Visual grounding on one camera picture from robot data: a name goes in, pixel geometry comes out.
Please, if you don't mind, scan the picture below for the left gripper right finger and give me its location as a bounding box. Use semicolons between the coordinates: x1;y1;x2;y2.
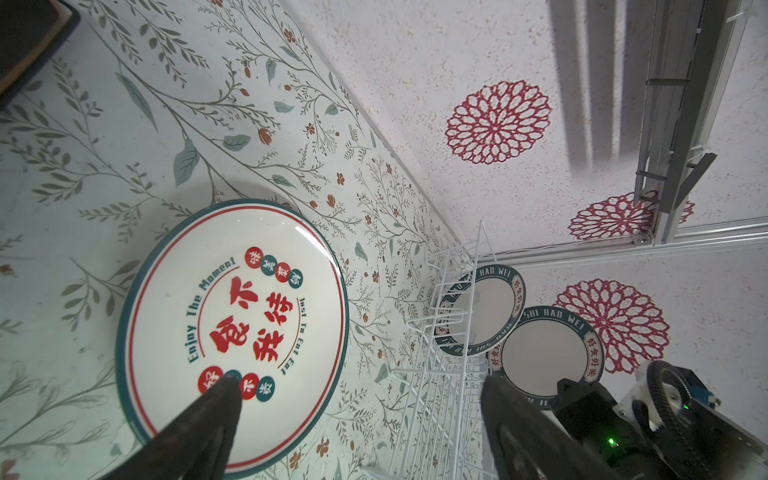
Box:
480;376;618;480

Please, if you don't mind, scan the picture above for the white round plate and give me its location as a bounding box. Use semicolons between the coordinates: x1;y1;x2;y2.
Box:
115;199;350;479
434;264;526;357
487;306;605;411

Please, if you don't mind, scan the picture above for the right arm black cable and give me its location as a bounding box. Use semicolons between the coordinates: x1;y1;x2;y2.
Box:
644;359;715;480

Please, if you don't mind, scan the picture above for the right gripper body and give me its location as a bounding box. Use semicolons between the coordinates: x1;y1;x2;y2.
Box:
551;360;767;479

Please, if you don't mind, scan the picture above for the white wire dish rack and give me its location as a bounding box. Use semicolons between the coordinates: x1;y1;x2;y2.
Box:
361;224;498;479

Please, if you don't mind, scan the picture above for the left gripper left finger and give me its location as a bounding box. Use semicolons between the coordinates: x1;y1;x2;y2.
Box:
106;376;242;479

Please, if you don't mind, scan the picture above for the black square plate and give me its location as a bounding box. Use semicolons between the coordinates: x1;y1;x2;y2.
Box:
1;0;81;108

